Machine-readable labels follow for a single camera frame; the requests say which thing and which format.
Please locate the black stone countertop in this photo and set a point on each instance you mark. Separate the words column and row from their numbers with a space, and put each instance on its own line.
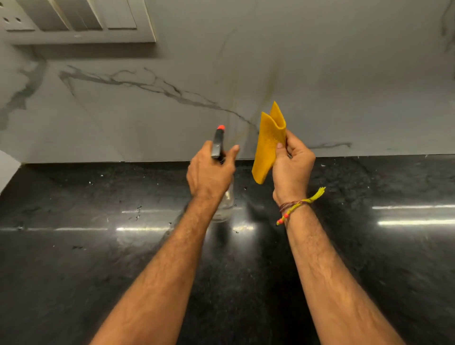
column 106, row 266

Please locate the person's left hand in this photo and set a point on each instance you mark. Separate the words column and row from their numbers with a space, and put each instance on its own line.
column 209, row 177

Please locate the person's right forearm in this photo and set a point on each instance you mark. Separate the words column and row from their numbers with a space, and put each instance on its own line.
column 341, row 284

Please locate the person's left forearm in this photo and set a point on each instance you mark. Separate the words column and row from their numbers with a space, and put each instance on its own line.
column 160, row 284

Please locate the yellow thread wristband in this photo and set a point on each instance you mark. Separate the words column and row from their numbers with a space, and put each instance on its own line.
column 298, row 205

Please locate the yellow cleaning cloth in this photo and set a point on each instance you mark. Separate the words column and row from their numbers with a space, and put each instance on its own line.
column 266, row 149

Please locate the clear spray bottle black trigger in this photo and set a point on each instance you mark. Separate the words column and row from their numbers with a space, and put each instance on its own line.
column 218, row 142

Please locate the person's right hand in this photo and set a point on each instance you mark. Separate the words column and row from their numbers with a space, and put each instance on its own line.
column 293, row 174

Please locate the white wall switch panel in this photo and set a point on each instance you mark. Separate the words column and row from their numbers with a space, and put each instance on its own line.
column 78, row 21

